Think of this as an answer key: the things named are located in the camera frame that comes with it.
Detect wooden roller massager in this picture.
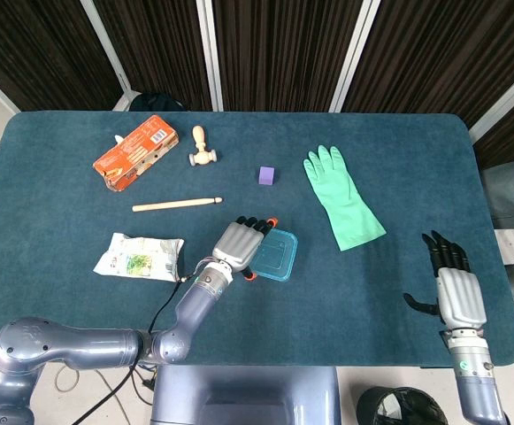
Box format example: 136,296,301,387
188,125,220,168

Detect black trash bin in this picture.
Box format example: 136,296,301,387
356,386,450,425

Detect white crumpled snack bag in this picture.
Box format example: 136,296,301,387
92,232,186,283

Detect white looped floor cable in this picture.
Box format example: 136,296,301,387
55,365,81,393

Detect purple cube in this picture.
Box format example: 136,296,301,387
257,166,280,186

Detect wooden stick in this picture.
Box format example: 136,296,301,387
132,197,224,213

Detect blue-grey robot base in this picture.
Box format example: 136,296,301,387
150,365,341,425

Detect teal table cloth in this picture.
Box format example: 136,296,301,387
0,110,514,368

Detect green rubber glove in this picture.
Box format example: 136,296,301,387
302,144,387,252

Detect black floor plug cables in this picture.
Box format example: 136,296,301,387
132,362,158,404

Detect black bag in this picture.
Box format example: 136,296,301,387
128,91,186,112

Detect orange cardboard snack box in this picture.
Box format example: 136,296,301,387
92,114,180,192

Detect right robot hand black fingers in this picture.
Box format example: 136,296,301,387
403,229,488,332

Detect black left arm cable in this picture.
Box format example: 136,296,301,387
73,273,196,425

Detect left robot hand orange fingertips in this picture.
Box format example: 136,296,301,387
211,215,280,282

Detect teal container lid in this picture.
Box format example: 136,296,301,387
248,228,299,282

